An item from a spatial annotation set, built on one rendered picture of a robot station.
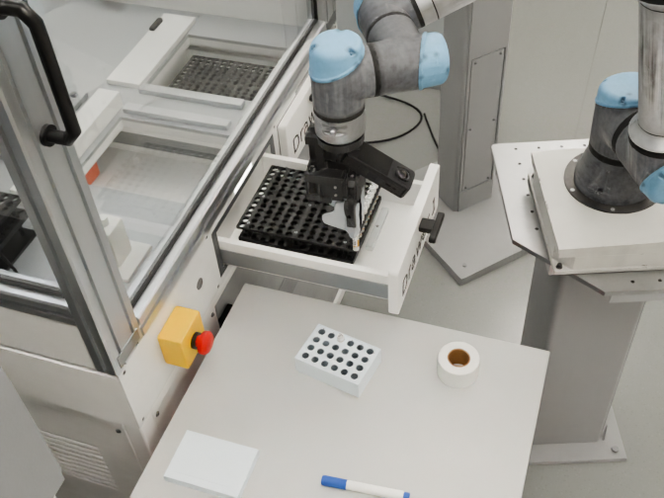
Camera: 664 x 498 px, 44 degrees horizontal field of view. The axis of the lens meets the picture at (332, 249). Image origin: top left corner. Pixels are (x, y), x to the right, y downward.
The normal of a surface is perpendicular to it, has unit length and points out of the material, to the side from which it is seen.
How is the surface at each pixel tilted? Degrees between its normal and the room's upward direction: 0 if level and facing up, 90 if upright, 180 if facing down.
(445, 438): 0
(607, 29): 0
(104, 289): 90
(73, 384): 90
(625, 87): 8
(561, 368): 90
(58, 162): 90
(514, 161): 0
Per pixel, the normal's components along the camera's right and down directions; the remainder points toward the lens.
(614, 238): -0.09, -0.69
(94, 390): -0.33, 0.70
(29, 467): 0.95, 0.19
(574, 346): 0.01, 0.72
